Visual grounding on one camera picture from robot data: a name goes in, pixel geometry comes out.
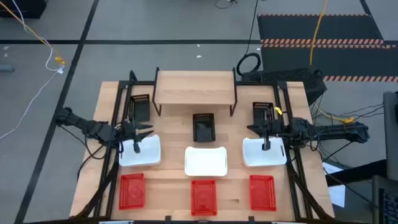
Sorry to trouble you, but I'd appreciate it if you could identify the white paper sheet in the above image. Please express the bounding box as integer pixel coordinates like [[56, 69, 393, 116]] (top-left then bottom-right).
[[322, 161, 346, 208]]

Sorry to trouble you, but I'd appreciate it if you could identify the grey cabinet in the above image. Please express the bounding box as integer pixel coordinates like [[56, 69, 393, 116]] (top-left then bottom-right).
[[382, 91, 398, 183]]

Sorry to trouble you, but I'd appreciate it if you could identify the red plastic basket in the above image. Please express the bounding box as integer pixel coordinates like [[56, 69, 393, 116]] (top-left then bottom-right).
[[118, 172, 146, 211], [249, 174, 277, 212], [190, 179, 218, 217]]

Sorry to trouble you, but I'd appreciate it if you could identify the black plastic basket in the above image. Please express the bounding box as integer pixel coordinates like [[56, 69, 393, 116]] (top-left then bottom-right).
[[192, 113, 216, 143], [129, 93, 151, 123], [252, 101, 275, 125]]

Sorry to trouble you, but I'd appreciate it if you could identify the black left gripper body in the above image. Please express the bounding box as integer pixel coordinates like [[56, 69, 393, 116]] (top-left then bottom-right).
[[119, 119, 141, 154]]

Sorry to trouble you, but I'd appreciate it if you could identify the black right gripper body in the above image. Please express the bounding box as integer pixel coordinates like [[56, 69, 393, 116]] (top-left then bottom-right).
[[262, 108, 292, 152]]

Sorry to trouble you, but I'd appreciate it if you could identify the black perforated case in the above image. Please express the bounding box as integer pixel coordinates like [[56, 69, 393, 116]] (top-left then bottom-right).
[[241, 67, 328, 106]]

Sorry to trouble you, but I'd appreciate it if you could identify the yellow power plug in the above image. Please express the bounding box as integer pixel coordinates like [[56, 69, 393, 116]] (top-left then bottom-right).
[[334, 115, 356, 124]]

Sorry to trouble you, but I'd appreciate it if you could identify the yellow floor cable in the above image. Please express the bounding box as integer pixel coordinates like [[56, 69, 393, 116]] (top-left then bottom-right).
[[309, 0, 329, 66]]

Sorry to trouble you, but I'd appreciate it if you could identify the black aluminium table frame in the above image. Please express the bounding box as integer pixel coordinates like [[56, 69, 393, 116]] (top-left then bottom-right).
[[74, 70, 335, 224]]

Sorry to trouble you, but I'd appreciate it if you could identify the white plastic basket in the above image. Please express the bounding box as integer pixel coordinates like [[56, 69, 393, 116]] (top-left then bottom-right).
[[118, 134, 162, 167], [242, 137, 287, 168], [184, 146, 228, 177]]

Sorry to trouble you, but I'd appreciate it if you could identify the grey equipment case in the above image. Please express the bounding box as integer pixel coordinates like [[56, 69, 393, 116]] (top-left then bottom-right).
[[371, 174, 398, 224]]

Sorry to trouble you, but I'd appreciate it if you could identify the white floor cable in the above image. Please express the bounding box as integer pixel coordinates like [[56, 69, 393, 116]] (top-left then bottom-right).
[[0, 0, 65, 140]]

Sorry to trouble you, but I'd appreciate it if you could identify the yellow cable with connector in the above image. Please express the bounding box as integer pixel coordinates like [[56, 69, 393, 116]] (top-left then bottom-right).
[[0, 0, 66, 66]]

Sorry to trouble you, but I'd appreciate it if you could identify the black hazard-striped floor mat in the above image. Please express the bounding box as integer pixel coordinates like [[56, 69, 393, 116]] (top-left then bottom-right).
[[257, 12, 398, 83]]

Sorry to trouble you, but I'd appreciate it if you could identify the black box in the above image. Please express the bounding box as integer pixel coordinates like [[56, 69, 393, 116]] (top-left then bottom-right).
[[0, 0, 48, 19]]

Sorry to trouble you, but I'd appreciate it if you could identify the thick black coiled cable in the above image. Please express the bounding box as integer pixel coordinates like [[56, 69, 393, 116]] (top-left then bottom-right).
[[235, 0, 262, 78]]

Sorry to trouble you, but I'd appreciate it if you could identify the wooden shelf with black legs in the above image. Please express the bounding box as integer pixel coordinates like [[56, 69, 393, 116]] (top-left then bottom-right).
[[151, 67, 239, 118]]

